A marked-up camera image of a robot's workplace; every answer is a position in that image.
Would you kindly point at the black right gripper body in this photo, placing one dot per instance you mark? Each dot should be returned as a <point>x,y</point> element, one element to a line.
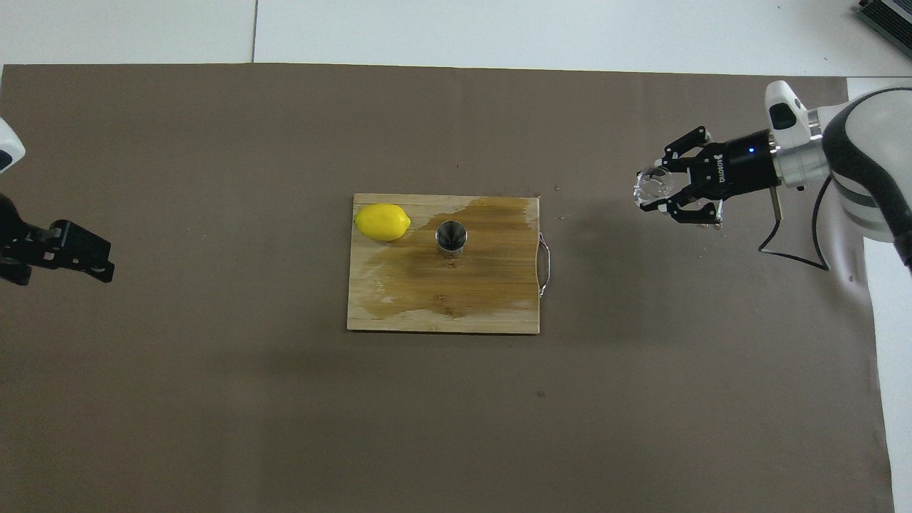
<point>741,165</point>

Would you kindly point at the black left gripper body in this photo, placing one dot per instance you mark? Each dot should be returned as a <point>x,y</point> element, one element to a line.
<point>8,231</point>

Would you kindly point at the small clear glass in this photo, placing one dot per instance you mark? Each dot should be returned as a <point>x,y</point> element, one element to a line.
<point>652,187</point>

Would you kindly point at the steel double jigger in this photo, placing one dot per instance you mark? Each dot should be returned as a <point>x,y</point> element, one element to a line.
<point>451,236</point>

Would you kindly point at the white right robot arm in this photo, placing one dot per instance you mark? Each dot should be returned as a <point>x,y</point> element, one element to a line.
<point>869,142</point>

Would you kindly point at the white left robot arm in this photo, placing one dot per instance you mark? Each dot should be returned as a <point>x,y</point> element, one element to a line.
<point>8,149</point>

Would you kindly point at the brown paper table mat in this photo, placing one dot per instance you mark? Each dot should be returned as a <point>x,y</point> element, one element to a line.
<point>214,392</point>

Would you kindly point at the grey ribbed device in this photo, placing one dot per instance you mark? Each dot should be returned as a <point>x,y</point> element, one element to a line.
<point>890,18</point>

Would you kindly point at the wooden cutting board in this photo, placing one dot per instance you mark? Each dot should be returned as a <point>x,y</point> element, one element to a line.
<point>484,285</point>

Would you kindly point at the yellow lemon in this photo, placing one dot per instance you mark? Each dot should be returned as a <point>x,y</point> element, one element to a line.
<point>381,221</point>

